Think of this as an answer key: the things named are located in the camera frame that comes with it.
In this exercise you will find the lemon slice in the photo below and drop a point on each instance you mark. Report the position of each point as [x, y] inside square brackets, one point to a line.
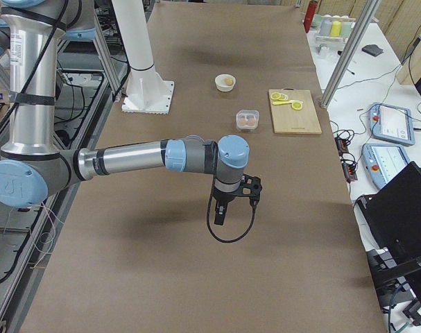
[297, 105]
[283, 97]
[275, 96]

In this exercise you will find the yellow cup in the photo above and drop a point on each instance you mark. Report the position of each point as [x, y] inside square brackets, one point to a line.
[335, 29]

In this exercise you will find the small black pad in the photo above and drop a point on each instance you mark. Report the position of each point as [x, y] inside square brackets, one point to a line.
[372, 49]

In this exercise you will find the white ceramic bowl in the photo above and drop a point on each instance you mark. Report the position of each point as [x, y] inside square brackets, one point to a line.
[221, 86]

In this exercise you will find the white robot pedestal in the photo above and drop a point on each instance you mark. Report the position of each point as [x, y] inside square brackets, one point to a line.
[146, 91]

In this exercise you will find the black laptop monitor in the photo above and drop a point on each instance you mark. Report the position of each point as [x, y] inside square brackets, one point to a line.
[394, 217]

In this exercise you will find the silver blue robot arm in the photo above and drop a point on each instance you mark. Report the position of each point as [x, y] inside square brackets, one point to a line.
[32, 168]

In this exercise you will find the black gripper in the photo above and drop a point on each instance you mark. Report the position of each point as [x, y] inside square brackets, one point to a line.
[222, 198]

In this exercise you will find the yellow plastic knife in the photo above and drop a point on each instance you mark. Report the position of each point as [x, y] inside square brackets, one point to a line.
[279, 102]

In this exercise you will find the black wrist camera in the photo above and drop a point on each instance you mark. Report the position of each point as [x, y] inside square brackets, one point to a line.
[251, 187]

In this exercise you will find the blue teach pendant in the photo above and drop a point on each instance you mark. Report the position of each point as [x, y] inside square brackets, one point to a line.
[391, 123]
[384, 161]

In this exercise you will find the wooden cutting board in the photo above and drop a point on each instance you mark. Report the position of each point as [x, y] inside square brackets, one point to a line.
[288, 121]

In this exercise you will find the grey cup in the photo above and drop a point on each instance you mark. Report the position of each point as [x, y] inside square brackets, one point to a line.
[325, 27]

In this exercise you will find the clear plastic egg box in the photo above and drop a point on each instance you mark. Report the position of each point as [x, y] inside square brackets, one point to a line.
[247, 114]

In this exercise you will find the aluminium frame post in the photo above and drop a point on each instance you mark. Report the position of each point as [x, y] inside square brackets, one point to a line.
[351, 46]

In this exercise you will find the black orange terminal strip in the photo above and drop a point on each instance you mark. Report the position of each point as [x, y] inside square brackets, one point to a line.
[347, 160]

